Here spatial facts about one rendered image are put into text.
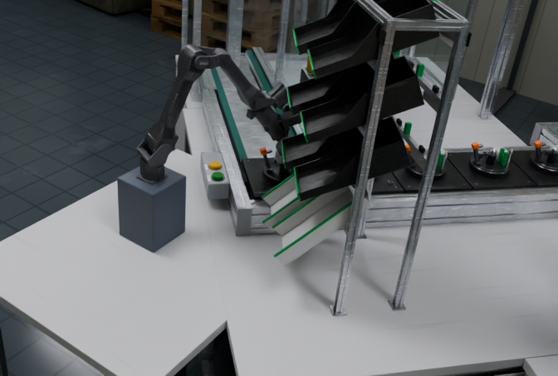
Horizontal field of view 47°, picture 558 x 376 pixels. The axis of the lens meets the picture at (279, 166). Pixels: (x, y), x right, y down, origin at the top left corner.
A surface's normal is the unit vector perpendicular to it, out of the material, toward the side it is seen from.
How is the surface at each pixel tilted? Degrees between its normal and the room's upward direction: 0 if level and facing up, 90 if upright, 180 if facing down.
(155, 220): 90
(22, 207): 0
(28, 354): 0
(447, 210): 90
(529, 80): 90
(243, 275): 0
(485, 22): 90
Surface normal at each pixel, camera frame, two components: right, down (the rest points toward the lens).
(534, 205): 0.22, 0.51
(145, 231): -0.55, 0.37
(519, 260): 0.09, -0.86
